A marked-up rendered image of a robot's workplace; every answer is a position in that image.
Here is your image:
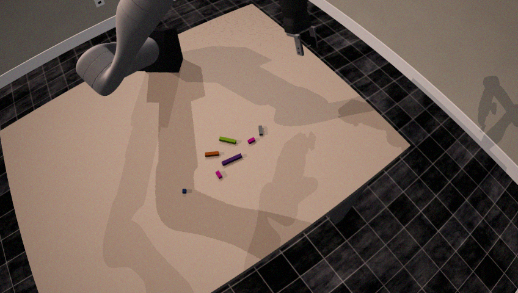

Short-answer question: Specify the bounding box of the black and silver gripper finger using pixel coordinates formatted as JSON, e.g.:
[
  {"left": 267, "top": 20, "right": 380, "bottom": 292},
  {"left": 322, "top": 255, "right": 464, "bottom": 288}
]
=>
[
  {"left": 308, "top": 26, "right": 318, "bottom": 48},
  {"left": 286, "top": 33, "right": 304, "bottom": 56}
]

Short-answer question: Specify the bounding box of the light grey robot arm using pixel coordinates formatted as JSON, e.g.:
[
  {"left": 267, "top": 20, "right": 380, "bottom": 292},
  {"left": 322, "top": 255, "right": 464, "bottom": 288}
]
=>
[{"left": 76, "top": 0, "right": 173, "bottom": 96}]

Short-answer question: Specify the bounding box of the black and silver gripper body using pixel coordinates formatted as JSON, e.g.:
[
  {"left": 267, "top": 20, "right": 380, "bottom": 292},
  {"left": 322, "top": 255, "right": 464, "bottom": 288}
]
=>
[{"left": 279, "top": 0, "right": 312, "bottom": 35}]

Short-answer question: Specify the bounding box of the orange rod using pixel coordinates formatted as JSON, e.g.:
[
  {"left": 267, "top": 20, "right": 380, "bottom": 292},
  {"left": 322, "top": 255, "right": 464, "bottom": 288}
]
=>
[{"left": 205, "top": 151, "right": 219, "bottom": 157}]

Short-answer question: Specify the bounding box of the lime green rod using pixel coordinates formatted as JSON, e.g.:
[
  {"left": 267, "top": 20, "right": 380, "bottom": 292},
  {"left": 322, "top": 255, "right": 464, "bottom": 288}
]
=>
[{"left": 219, "top": 136, "right": 236, "bottom": 144}]

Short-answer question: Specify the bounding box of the purple rod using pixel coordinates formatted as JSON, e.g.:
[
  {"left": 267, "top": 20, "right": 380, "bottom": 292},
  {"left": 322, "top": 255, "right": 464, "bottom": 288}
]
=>
[{"left": 222, "top": 153, "right": 242, "bottom": 166}]

